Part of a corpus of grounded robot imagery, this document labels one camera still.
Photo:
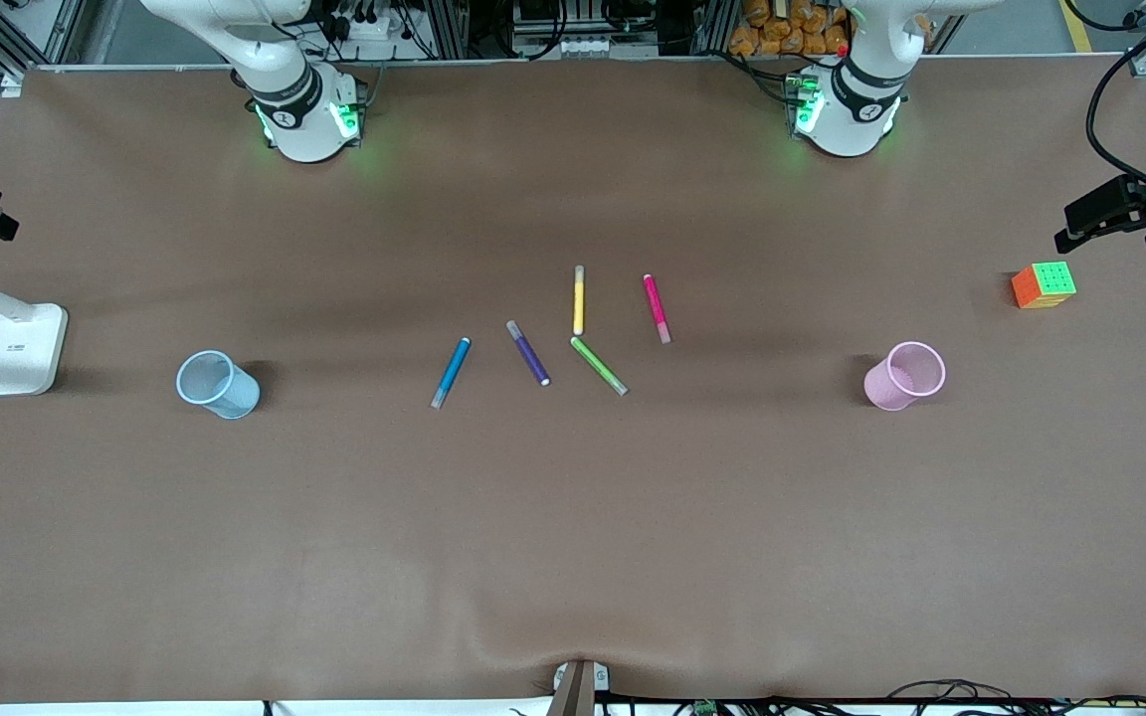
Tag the pink marker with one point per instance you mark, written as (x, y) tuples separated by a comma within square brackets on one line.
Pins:
[(655, 303)]

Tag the blue marker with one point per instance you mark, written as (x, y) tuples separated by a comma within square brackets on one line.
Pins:
[(452, 371)]

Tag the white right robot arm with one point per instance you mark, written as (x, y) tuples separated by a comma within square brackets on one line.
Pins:
[(299, 119)]

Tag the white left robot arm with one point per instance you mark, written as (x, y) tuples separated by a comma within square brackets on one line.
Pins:
[(847, 124)]

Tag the colourful puzzle cube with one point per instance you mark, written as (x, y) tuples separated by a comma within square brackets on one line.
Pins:
[(1046, 285)]

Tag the pink mesh cup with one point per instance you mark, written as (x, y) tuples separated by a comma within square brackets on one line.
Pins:
[(881, 386)]

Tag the blue mesh cup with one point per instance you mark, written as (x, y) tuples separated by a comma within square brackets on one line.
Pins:
[(235, 396)]

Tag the bag of orange items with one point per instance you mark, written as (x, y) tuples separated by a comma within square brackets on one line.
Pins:
[(782, 35)]

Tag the white power strip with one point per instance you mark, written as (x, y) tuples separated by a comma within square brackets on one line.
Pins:
[(573, 46), (364, 28)]

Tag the green marker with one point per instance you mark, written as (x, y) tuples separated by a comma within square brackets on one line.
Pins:
[(596, 363)]

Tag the yellow marker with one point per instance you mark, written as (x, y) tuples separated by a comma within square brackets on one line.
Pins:
[(579, 303)]

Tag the purple marker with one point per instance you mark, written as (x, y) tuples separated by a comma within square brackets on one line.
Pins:
[(529, 355)]

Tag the brown table cover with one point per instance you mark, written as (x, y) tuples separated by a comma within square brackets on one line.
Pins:
[(573, 547)]

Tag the metal table clamp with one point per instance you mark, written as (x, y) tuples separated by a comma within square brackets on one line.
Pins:
[(573, 691)]

